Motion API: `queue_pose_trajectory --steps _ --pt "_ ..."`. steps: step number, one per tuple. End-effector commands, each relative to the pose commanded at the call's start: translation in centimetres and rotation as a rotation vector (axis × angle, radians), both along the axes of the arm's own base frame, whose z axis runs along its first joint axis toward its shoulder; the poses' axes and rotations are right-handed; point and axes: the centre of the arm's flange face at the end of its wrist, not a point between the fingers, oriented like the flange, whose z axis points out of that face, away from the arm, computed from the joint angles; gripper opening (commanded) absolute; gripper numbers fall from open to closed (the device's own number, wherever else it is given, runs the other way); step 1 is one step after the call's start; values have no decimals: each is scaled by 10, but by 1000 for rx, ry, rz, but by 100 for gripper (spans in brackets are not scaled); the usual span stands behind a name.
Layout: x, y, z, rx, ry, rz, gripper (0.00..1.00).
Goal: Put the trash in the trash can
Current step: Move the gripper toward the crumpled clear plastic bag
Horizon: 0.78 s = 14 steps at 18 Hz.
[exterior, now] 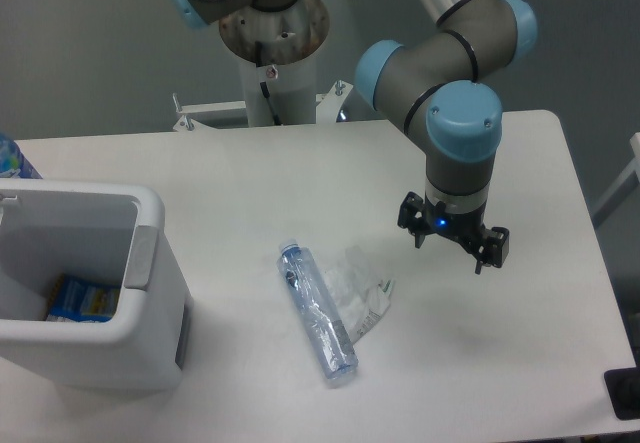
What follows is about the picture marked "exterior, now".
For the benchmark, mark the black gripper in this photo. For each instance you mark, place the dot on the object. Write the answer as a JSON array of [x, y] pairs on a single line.
[[490, 247]]

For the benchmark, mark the white plastic wrapper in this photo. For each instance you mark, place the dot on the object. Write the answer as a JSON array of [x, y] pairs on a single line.
[[362, 296]]

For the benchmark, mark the crushed clear plastic bottle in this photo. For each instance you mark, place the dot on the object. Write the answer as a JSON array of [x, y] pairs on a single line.
[[318, 313]]

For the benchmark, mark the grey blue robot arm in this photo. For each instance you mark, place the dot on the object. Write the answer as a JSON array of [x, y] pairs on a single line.
[[433, 93]]

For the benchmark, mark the white plastic trash can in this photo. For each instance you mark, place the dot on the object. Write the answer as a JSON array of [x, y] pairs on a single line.
[[103, 233]]

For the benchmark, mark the black device at table corner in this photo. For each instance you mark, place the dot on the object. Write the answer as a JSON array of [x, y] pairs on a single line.
[[623, 389]]

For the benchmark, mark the blue yellow snack packet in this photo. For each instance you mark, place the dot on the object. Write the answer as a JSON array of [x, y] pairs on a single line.
[[77, 300]]

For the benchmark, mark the blue patterned bottle at edge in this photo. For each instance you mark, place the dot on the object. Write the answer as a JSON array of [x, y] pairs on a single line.
[[13, 162]]

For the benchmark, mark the white frame at right edge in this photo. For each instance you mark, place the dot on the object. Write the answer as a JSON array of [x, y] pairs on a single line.
[[621, 188]]

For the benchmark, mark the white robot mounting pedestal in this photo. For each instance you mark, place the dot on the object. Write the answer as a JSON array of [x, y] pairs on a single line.
[[276, 53]]

